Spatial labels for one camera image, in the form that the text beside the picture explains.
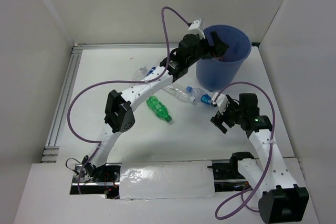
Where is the aluminium frame rail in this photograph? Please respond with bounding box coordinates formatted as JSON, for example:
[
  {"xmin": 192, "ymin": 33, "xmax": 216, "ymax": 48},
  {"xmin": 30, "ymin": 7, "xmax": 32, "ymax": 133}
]
[{"xmin": 47, "ymin": 44, "xmax": 254, "ymax": 163}]

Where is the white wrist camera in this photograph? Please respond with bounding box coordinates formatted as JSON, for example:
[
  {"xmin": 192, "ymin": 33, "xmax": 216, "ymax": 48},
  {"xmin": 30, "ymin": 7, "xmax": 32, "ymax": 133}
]
[
  {"xmin": 188, "ymin": 18, "xmax": 205, "ymax": 39},
  {"xmin": 211, "ymin": 92, "xmax": 228, "ymax": 114}
]

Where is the green plastic bottle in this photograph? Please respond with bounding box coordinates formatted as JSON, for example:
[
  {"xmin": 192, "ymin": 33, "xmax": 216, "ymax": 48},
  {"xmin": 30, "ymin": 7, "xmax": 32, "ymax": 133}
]
[{"xmin": 146, "ymin": 95, "xmax": 172, "ymax": 123}]

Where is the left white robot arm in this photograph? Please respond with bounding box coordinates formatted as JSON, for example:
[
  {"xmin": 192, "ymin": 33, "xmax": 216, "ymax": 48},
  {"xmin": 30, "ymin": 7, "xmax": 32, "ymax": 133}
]
[{"xmin": 82, "ymin": 32, "xmax": 229, "ymax": 182}]

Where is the clear crushed plastic bottle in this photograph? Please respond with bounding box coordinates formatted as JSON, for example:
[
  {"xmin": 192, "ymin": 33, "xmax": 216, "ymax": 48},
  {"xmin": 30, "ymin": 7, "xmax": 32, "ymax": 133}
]
[{"xmin": 132, "ymin": 66, "xmax": 149, "ymax": 81}]

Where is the clear bottle blue pepsi label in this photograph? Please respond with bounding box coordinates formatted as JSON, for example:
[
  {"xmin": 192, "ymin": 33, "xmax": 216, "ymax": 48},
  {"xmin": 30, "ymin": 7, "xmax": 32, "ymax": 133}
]
[{"xmin": 146, "ymin": 67, "xmax": 157, "ymax": 76}]

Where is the crushed bottle blue label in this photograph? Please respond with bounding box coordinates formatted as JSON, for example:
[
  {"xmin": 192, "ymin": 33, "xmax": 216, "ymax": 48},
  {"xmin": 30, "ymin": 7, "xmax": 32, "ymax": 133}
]
[{"xmin": 186, "ymin": 86, "xmax": 212, "ymax": 105}]

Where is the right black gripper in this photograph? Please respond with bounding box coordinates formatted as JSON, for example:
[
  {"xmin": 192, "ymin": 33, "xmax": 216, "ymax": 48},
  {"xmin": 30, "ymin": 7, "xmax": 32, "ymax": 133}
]
[{"xmin": 211, "ymin": 97, "xmax": 245, "ymax": 134}]

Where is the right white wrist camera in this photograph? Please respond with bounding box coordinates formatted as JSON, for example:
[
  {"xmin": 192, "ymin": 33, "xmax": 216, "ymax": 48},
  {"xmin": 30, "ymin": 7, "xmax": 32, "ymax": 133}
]
[{"xmin": 211, "ymin": 92, "xmax": 228, "ymax": 114}]

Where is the blue plastic bin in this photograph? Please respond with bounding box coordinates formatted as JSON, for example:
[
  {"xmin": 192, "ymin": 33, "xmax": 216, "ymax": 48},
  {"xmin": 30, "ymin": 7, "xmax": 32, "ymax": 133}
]
[{"xmin": 196, "ymin": 25, "xmax": 251, "ymax": 92}]

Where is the clear bottle white cap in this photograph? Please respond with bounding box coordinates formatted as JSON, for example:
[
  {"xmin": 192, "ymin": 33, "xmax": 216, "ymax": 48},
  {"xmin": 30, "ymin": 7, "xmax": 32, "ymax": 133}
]
[{"xmin": 163, "ymin": 83, "xmax": 195, "ymax": 103}]

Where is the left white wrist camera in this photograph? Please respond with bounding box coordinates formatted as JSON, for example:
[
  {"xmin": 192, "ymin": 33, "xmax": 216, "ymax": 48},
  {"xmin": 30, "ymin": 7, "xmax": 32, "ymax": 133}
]
[{"xmin": 188, "ymin": 18, "xmax": 205, "ymax": 39}]

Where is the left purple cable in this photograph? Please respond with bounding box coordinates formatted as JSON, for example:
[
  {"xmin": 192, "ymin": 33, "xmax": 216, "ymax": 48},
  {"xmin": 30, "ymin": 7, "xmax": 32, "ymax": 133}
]
[{"xmin": 67, "ymin": 6, "xmax": 192, "ymax": 196}]

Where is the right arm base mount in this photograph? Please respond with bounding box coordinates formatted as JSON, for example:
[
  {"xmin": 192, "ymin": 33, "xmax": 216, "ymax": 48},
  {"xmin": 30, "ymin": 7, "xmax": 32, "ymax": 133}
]
[{"xmin": 207, "ymin": 161, "xmax": 248, "ymax": 193}]

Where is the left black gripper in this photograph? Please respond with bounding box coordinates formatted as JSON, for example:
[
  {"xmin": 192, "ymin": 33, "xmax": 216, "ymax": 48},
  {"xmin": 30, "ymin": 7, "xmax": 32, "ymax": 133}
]
[{"xmin": 186, "ymin": 31, "xmax": 228, "ymax": 67}]

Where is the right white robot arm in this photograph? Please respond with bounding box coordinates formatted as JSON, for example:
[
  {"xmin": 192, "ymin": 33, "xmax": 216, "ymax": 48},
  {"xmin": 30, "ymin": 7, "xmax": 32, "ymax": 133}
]
[{"xmin": 211, "ymin": 92, "xmax": 309, "ymax": 223}]

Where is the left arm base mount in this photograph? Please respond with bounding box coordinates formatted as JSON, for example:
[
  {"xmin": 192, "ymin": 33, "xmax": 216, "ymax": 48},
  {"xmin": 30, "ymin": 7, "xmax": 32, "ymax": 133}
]
[{"xmin": 70, "ymin": 164, "xmax": 121, "ymax": 199}]

